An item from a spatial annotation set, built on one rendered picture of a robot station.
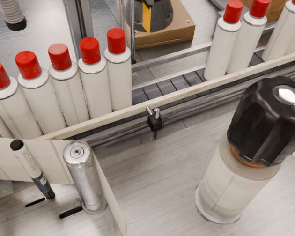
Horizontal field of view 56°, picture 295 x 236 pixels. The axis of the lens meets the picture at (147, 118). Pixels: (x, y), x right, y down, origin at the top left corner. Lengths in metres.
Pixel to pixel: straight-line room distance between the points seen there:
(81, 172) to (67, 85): 0.19
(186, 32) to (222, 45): 0.27
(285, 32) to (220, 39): 0.19
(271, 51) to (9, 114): 0.63
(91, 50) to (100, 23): 0.51
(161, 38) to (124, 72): 0.36
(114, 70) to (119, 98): 0.08
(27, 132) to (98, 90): 0.16
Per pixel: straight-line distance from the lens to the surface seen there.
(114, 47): 0.51
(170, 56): 0.66
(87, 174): 0.40
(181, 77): 0.73
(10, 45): 0.97
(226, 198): 0.45
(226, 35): 0.64
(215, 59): 0.68
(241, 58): 0.72
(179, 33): 0.90
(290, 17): 0.76
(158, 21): 0.86
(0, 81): 0.50
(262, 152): 0.34
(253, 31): 0.67
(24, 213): 0.57
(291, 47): 0.85
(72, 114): 0.58
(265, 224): 0.58
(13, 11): 0.55
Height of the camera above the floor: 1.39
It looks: 53 degrees down
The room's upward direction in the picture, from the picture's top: 3 degrees clockwise
